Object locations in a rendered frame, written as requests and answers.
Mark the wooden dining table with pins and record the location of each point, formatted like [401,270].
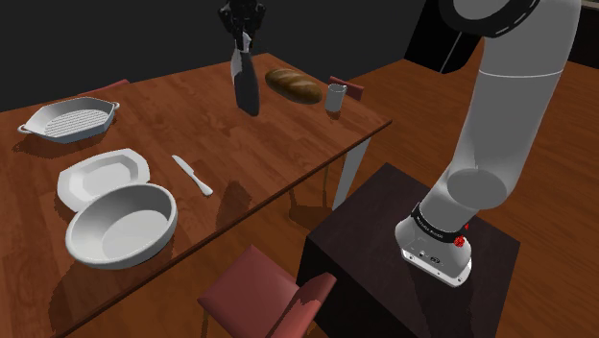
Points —
[187,121]

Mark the white round bowl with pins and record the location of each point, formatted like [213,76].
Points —
[126,234]

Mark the black and grey kitchen knife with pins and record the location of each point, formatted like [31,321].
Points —
[248,89]

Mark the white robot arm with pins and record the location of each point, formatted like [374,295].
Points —
[505,121]

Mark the white octagonal plate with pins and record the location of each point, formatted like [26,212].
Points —
[100,174]

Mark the black cabinet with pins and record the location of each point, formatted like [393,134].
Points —
[435,42]

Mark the dark robot stand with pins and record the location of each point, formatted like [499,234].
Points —
[374,234]

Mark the brown bread loaf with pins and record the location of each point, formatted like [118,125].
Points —
[294,85]

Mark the white butter knife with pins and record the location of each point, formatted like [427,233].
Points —
[192,174]

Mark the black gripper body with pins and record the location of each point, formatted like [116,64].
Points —
[241,14]

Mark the grey cup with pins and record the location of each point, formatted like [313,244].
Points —
[335,98]

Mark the grey ribbed baking dish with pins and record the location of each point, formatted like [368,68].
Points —
[70,122]

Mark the red chair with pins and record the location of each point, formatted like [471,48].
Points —
[255,290]
[348,88]
[110,86]

